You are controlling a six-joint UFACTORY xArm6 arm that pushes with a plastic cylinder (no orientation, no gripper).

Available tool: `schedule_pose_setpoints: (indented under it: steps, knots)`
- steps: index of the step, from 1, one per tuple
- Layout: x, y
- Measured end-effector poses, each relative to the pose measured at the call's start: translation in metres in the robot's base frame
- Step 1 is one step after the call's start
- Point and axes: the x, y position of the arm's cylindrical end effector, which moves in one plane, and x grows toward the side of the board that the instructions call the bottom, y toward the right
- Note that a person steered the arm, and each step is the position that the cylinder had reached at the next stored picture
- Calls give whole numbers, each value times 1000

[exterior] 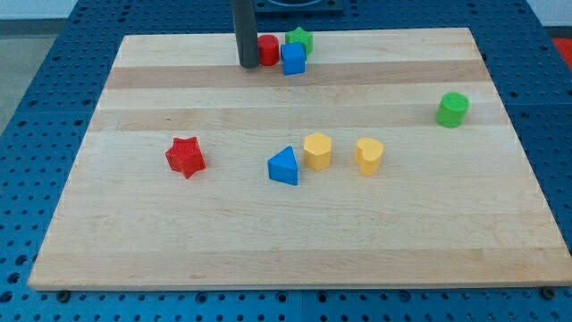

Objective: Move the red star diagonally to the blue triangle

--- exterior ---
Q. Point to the yellow hexagon block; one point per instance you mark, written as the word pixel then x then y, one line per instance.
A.
pixel 317 151

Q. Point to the red star block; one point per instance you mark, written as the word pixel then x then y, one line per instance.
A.
pixel 185 156

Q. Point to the blue triangle block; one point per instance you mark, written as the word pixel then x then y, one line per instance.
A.
pixel 283 167

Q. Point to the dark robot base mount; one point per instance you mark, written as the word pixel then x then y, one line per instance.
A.
pixel 298 6

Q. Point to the red cylinder block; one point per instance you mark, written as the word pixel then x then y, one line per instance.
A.
pixel 268 49

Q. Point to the green star block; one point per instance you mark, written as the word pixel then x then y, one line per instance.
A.
pixel 304 37

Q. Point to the green cylinder block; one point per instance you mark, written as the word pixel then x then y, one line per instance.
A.
pixel 452 109

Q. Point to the yellow heart block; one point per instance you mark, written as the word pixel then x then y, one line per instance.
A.
pixel 368 155

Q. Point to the blue cube block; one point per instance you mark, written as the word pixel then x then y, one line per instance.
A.
pixel 293 58

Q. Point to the wooden board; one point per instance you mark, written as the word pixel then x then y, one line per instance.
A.
pixel 448 207

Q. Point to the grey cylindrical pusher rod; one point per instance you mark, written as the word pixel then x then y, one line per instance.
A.
pixel 245 29

